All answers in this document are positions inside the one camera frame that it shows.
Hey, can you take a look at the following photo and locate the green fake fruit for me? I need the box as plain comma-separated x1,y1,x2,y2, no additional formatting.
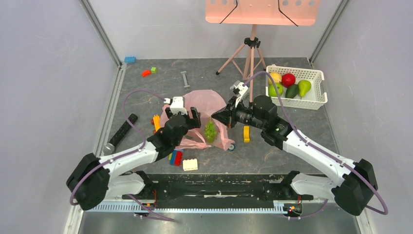
204,120,217,143

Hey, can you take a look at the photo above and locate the pink plastic bag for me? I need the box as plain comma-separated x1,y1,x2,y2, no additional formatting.
176,90,234,150

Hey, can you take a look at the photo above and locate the green fake apple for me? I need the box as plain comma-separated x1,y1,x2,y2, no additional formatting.
268,83,284,97

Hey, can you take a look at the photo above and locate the yellow fake lemon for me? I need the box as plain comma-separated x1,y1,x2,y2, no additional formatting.
270,72,282,83

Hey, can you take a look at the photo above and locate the dark green fake avocado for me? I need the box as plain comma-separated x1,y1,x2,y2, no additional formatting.
285,84,299,99

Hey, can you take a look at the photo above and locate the red fake apple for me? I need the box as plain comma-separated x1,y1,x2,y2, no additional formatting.
281,73,296,88

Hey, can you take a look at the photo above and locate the green fake pear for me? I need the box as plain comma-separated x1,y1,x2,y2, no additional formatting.
298,79,312,98

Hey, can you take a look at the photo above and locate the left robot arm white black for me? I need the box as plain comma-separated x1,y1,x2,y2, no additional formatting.
66,107,201,211

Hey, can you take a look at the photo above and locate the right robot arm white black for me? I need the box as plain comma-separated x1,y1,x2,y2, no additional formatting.
212,95,378,216

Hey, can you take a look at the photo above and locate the yellow orange toy car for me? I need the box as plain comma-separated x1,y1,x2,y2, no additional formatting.
151,115,160,134

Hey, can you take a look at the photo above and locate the yellow curved toy brick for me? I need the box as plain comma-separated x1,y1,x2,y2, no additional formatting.
243,125,250,143

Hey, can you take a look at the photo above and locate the multicolour stacked brick block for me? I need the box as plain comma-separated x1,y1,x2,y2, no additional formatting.
169,149,183,167

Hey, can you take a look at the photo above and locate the grey toy bar piece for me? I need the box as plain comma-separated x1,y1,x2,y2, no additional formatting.
181,71,190,90

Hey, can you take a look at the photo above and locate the cream white toy brick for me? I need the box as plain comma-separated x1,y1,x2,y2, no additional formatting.
182,159,198,171

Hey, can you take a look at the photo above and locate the red arch toy brick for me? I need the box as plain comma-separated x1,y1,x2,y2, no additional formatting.
142,70,152,77

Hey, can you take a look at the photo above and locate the blue toy brick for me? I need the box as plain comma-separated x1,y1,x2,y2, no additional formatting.
124,56,136,64

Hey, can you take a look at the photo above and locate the white plastic basket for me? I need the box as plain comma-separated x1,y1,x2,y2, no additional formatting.
266,65,328,110

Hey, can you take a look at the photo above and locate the pink music stand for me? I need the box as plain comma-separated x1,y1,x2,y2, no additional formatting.
205,0,321,107

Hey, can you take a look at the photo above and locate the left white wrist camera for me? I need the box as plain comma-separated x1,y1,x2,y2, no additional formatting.
164,96,188,115

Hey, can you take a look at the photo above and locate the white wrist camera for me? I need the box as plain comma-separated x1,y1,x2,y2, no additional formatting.
230,80,249,107
164,96,188,115

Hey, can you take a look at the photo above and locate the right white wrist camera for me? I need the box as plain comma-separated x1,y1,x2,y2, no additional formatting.
230,80,249,107

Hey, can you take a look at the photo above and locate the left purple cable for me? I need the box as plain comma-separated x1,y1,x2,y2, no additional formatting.
69,90,175,222

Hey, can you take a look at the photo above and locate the purple cable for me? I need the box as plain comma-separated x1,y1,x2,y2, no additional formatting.
244,71,389,220
69,90,175,222

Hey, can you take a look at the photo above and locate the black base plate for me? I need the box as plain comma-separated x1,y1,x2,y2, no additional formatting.
134,174,313,209

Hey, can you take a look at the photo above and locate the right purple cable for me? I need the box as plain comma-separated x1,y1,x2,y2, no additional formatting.
244,71,389,220

